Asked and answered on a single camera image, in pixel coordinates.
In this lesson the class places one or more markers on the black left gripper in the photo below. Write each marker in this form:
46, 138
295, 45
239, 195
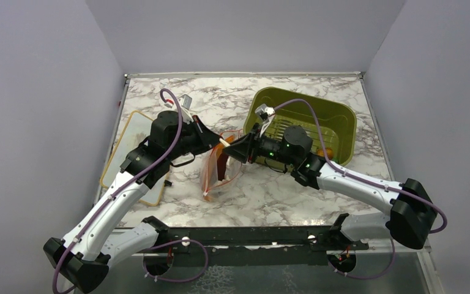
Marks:
203, 144

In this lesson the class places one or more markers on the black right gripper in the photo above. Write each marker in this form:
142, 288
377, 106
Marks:
246, 148

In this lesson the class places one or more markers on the clear zip top bag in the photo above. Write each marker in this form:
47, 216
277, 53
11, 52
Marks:
211, 188

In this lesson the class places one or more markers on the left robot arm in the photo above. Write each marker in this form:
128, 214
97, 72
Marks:
85, 255

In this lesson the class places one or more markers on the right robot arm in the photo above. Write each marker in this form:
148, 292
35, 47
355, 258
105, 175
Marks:
405, 211

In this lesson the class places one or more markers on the white cutting board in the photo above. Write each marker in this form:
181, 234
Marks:
135, 130

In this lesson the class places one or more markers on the olive green plastic bin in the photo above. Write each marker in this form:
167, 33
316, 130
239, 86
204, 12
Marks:
337, 121

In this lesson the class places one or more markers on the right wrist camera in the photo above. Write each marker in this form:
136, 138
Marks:
266, 114

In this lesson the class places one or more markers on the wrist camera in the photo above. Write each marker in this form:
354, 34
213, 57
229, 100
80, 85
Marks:
185, 102
266, 114

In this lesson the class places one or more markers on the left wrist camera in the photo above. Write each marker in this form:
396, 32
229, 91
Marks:
185, 102

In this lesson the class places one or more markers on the black base frame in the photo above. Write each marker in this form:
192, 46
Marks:
249, 246

